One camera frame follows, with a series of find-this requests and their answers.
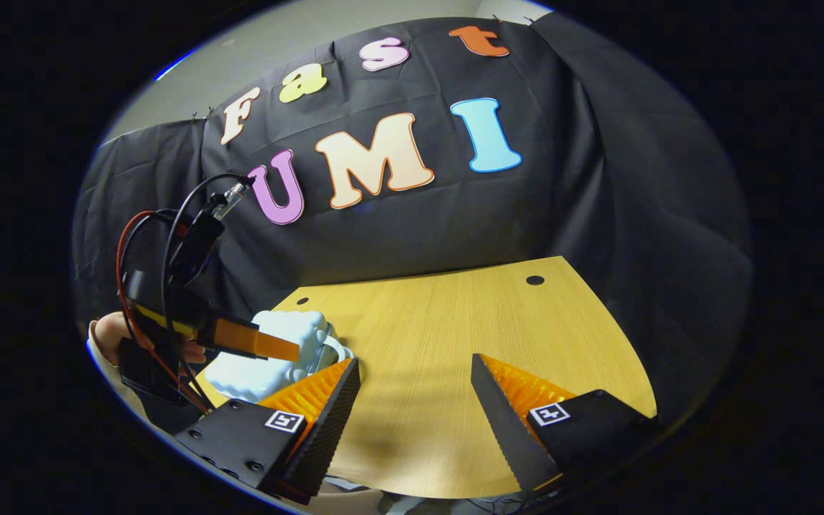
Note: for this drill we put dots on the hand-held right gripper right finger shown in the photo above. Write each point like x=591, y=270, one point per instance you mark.
x=505, y=429

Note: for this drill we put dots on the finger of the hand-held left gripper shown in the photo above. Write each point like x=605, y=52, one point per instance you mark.
x=254, y=340

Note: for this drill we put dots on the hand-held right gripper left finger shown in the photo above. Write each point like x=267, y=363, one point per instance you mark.
x=333, y=422

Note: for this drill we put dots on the light blue cloud-shaped suitcase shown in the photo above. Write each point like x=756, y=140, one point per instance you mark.
x=269, y=372

